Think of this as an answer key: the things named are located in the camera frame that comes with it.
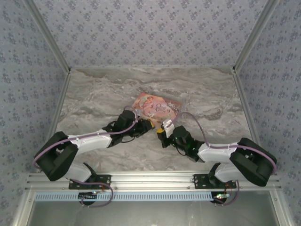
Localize pink storybook print box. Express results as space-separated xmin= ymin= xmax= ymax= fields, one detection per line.
xmin=131 ymin=93 xmax=182 ymax=129

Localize small black circuit board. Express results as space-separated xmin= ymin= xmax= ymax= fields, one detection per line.
xmin=78 ymin=192 xmax=98 ymax=201
xmin=211 ymin=192 xmax=230 ymax=203

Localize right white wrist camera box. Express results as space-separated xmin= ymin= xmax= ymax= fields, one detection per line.
xmin=161 ymin=118 xmax=175 ymax=139

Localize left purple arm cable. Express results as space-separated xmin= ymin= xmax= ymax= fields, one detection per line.
xmin=32 ymin=105 xmax=139 ymax=208

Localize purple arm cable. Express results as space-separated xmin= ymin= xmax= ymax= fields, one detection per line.
xmin=32 ymin=105 xmax=139 ymax=208
xmin=173 ymin=112 xmax=278 ymax=207

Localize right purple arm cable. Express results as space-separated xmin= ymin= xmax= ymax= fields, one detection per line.
xmin=173 ymin=112 xmax=278 ymax=207

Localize aluminium cross rail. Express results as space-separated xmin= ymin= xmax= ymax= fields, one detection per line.
xmin=24 ymin=171 xmax=282 ymax=191

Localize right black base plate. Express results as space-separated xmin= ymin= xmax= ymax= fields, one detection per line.
xmin=193 ymin=174 xmax=237 ymax=189

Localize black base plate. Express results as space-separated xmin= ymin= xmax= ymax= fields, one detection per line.
xmin=193 ymin=174 xmax=237 ymax=189
xmin=68 ymin=174 xmax=111 ymax=190

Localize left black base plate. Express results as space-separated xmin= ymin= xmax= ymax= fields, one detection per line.
xmin=68 ymin=174 xmax=111 ymax=190

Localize white slotted cable duct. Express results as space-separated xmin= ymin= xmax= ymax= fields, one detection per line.
xmin=35 ymin=191 xmax=214 ymax=202

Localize aluminium table side rail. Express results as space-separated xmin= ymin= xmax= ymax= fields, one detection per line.
xmin=231 ymin=69 xmax=269 ymax=172
xmin=37 ymin=70 xmax=72 ymax=174

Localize aluminium upright corner post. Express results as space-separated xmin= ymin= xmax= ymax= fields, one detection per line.
xmin=24 ymin=0 xmax=71 ymax=73
xmin=232 ymin=0 xmax=281 ymax=73

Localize aluminium lower frame leg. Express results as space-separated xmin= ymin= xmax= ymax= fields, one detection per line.
xmin=269 ymin=190 xmax=294 ymax=226
xmin=11 ymin=190 xmax=36 ymax=226

